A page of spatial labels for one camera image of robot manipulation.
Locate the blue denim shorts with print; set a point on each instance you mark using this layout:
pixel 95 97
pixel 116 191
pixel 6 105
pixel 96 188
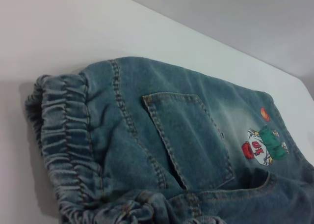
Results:
pixel 157 145

